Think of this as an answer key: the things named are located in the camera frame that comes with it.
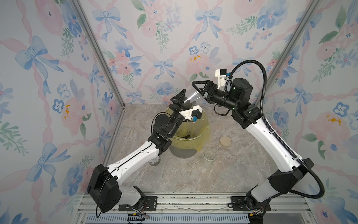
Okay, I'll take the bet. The grey mesh trash bin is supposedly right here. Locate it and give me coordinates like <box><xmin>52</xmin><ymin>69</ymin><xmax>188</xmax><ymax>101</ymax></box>
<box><xmin>169</xmin><ymin>138</ymin><xmax>198</xmax><ymax>159</ymax></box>

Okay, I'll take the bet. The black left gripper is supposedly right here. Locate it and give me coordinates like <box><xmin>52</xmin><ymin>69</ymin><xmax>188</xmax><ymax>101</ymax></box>
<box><xmin>167</xmin><ymin>93</ymin><xmax>185</xmax><ymax>140</ymax></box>

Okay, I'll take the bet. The translucent plastic container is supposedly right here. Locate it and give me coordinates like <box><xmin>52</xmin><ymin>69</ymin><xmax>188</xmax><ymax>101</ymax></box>
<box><xmin>183</xmin><ymin>86</ymin><xmax>204</xmax><ymax>109</ymax></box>

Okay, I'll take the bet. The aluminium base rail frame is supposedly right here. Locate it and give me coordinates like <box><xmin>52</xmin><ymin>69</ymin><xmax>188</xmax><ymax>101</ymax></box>
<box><xmin>73</xmin><ymin>192</ymin><xmax>318</xmax><ymax>224</ymax></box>

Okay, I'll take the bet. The black corrugated cable conduit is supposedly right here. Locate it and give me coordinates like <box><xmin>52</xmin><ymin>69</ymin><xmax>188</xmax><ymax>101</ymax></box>
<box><xmin>225</xmin><ymin>59</ymin><xmax>325</xmax><ymax>199</ymax></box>

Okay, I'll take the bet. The yellow plastic bin liner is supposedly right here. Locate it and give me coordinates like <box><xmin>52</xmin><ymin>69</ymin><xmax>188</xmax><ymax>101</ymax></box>
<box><xmin>173</xmin><ymin>112</ymin><xmax>211</xmax><ymax>152</ymax></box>

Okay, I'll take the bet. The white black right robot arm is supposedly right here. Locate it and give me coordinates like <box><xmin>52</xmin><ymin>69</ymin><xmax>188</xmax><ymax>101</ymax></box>
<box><xmin>192</xmin><ymin>78</ymin><xmax>308</xmax><ymax>211</ymax></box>

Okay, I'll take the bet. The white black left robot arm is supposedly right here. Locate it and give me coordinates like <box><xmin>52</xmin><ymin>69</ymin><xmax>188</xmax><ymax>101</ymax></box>
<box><xmin>87</xmin><ymin>90</ymin><xmax>186</xmax><ymax>216</ymax></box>

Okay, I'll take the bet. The beige round jar lid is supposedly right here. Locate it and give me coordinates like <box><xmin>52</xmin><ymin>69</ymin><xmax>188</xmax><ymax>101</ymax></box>
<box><xmin>220</xmin><ymin>136</ymin><xmax>232</xmax><ymax>147</ymax></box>

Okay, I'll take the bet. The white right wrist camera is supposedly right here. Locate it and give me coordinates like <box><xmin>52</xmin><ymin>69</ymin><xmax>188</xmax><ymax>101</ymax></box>
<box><xmin>215</xmin><ymin>69</ymin><xmax>231</xmax><ymax>92</ymax></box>

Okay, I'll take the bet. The small jar with grey lid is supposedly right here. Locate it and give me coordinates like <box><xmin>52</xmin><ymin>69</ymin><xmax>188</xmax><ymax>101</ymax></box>
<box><xmin>148</xmin><ymin>157</ymin><xmax>160</xmax><ymax>166</ymax></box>

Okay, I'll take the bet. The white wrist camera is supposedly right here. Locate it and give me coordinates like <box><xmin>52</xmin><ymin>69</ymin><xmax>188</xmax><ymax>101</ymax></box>
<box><xmin>215</xmin><ymin>69</ymin><xmax>231</xmax><ymax>92</ymax></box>
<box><xmin>180</xmin><ymin>105</ymin><xmax>202</xmax><ymax>122</ymax></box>

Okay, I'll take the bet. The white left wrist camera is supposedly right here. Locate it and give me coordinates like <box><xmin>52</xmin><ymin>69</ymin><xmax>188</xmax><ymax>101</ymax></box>
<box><xmin>180</xmin><ymin>105</ymin><xmax>202</xmax><ymax>122</ymax></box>

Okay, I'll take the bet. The glass jar with tea leaves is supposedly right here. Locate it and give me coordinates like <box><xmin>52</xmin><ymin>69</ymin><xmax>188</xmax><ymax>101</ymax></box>
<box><xmin>203</xmin><ymin>149</ymin><xmax>217</xmax><ymax>162</ymax></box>

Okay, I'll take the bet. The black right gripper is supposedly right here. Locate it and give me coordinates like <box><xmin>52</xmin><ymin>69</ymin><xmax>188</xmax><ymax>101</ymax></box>
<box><xmin>195</xmin><ymin>80</ymin><xmax>240</xmax><ymax>113</ymax></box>

